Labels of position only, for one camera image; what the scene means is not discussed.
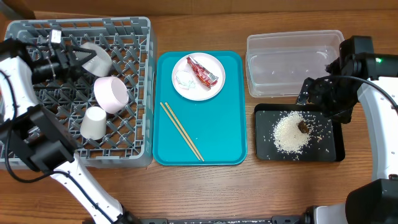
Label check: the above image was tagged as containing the grey-green bowl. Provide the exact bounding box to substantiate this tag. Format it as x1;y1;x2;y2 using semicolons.
81;42;112;77

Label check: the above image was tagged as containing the white rice pile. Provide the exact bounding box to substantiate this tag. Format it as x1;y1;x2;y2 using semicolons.
256;111;334;161

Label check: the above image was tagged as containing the pink bowl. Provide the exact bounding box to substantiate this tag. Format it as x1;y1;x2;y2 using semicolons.
94;77;129;114

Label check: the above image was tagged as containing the white paper cup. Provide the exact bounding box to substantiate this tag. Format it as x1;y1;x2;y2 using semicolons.
80;106;106;140

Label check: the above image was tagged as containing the wooden chopstick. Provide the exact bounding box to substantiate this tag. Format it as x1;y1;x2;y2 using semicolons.
165;102;205;162
160;102;201;161

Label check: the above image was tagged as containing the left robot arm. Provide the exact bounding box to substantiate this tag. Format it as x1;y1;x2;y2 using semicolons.
1;38;140;223

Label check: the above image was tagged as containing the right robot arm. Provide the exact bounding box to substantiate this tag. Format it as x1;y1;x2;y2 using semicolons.
296;35;397;224

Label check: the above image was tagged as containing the black waste tray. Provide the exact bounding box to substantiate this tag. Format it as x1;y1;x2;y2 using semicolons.
254;103;345;162

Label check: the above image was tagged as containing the grey plastic dishwasher rack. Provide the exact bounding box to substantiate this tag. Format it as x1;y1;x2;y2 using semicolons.
5;17;156;168

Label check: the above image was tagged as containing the clear plastic bin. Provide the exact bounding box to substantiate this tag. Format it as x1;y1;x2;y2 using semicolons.
246;30;345;98

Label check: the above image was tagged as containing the cardboard backdrop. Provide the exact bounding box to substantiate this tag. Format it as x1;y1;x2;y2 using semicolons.
4;0;397;19

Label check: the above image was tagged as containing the teal plastic serving tray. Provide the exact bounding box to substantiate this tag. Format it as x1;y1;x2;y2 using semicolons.
153;51;248;166

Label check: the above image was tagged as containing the red snack wrapper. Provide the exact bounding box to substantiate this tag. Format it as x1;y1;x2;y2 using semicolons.
187;56;218;88

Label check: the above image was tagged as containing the white round plate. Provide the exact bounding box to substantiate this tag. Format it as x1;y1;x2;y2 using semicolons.
172;52;226;101

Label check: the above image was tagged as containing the crumpled white tissue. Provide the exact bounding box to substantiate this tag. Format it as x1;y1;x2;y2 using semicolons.
175;70;196;90

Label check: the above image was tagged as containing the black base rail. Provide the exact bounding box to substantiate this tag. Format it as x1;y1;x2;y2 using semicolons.
138;213;313;224

